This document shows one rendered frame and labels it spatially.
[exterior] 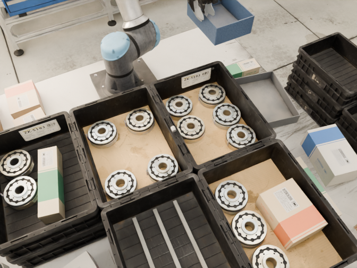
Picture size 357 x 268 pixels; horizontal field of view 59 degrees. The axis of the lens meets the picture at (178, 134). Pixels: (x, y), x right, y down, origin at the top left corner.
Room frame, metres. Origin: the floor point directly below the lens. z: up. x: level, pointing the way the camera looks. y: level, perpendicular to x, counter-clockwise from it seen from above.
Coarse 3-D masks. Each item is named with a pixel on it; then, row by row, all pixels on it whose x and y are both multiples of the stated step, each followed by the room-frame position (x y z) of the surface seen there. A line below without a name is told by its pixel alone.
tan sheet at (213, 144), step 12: (192, 96) 0.84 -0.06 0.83; (204, 108) 0.78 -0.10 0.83; (204, 120) 0.72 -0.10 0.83; (240, 120) 0.72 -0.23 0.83; (216, 132) 0.66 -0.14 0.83; (192, 144) 0.61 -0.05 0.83; (204, 144) 0.61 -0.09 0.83; (216, 144) 0.61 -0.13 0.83; (204, 156) 0.56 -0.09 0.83; (216, 156) 0.56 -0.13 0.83
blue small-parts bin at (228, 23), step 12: (228, 0) 1.06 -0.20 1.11; (192, 12) 1.00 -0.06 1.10; (216, 12) 1.04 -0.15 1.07; (228, 12) 1.04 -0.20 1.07; (240, 12) 0.99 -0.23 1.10; (204, 24) 0.92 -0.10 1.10; (216, 24) 0.97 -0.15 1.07; (228, 24) 0.88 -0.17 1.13; (240, 24) 0.90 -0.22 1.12; (252, 24) 0.92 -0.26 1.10; (216, 36) 0.86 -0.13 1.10; (228, 36) 0.88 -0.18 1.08; (240, 36) 0.90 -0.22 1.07
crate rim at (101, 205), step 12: (108, 96) 0.76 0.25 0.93; (120, 96) 0.77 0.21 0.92; (72, 108) 0.71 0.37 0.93; (72, 120) 0.66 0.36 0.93; (180, 144) 0.55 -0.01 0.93; (84, 156) 0.51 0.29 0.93; (192, 168) 0.46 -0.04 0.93; (168, 180) 0.42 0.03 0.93; (96, 192) 0.39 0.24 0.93; (132, 192) 0.39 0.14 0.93; (108, 204) 0.35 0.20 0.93
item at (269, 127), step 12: (192, 72) 0.88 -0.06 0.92; (228, 72) 0.87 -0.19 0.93; (156, 84) 0.82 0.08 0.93; (156, 96) 0.76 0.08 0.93; (252, 108) 0.69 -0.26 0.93; (168, 120) 0.65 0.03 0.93; (264, 120) 0.64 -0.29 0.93; (252, 144) 0.54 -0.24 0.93; (192, 156) 0.50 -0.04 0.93; (228, 156) 0.50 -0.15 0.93
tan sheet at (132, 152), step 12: (108, 120) 0.73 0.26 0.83; (120, 120) 0.73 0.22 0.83; (84, 132) 0.68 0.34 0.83; (120, 132) 0.67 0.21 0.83; (156, 132) 0.67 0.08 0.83; (120, 144) 0.62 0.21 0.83; (132, 144) 0.62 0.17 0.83; (144, 144) 0.62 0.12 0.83; (156, 144) 0.62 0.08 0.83; (96, 156) 0.57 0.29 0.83; (108, 156) 0.57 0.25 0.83; (120, 156) 0.57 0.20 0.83; (132, 156) 0.57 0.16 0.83; (144, 156) 0.57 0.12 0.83; (96, 168) 0.53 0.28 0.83; (108, 168) 0.53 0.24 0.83; (120, 168) 0.53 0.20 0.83; (132, 168) 0.52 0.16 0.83; (144, 168) 0.52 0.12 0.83; (144, 180) 0.48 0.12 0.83
